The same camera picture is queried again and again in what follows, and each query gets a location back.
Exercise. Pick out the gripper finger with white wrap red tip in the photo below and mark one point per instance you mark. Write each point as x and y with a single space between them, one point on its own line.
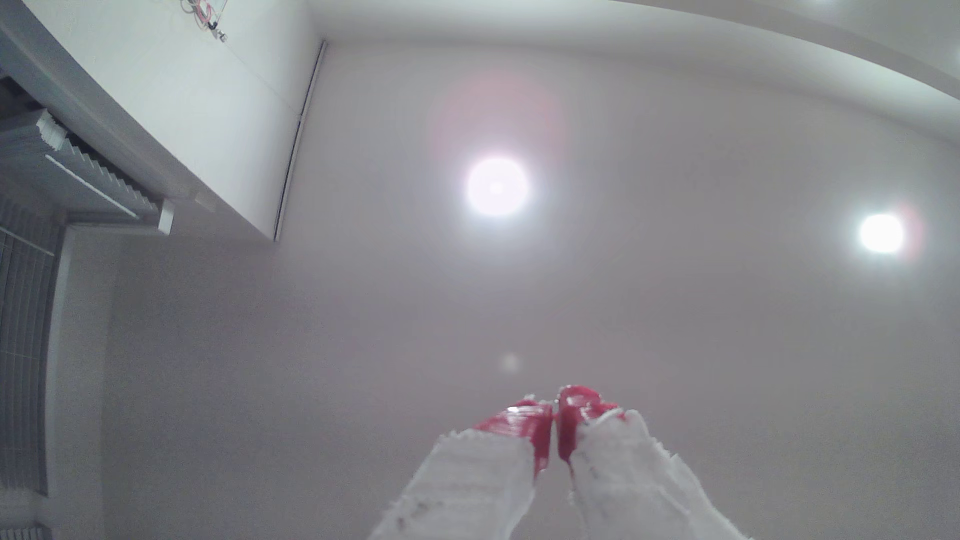
630 472
465 480

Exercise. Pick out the round ceiling light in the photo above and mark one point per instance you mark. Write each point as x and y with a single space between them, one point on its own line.
881 233
497 187

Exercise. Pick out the grey window blind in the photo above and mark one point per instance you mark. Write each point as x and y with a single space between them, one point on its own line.
22 337

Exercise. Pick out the white window blind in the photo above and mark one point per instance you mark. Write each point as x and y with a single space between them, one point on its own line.
90 176

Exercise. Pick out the thin wall trim strip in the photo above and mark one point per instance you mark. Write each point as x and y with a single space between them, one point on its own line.
300 139

